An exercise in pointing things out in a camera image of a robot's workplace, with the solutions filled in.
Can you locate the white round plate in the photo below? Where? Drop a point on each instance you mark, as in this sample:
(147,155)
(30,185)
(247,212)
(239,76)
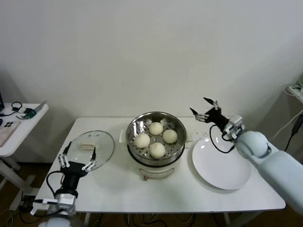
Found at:
(220,168)

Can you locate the grey flat panel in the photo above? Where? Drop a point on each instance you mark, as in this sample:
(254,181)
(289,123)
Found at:
(40,106)

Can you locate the white steamed baozi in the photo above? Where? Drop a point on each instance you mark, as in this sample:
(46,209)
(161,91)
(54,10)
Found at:
(170,136)
(156,128)
(142,141)
(157,150)

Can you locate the stainless steel steamer basket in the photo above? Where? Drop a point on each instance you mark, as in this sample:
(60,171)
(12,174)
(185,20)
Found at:
(180,139)

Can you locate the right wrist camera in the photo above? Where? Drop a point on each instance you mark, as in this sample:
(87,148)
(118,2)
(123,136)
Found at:
(234,125)

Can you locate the green small device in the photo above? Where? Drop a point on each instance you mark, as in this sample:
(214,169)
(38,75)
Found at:
(30,112)

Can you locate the white electric cooking pot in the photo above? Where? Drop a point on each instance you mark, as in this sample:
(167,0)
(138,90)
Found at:
(154,171)

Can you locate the white side table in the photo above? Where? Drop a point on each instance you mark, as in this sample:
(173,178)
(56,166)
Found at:
(28,123)

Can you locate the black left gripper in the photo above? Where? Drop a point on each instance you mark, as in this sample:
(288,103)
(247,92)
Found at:
(72,175)

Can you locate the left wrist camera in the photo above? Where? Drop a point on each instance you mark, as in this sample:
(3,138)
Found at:
(43,205)

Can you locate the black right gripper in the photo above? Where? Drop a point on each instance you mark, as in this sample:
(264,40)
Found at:
(216,117)

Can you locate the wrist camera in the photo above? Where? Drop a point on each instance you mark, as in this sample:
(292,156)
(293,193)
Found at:
(43,205)
(234,125)

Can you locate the white phone with lenses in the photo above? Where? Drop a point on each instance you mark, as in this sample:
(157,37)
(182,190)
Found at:
(9,124)

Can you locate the white table leg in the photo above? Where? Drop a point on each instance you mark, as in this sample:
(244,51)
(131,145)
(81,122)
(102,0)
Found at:
(226,220)
(86,220)

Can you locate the white power strip with plugs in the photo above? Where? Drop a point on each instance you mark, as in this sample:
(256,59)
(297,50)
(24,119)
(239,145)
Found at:
(294,90)

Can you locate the silver clip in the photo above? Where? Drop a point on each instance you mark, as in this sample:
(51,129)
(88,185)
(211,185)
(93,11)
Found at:
(20,116)

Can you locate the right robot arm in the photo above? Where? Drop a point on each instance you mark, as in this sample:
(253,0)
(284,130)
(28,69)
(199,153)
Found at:
(272,165)

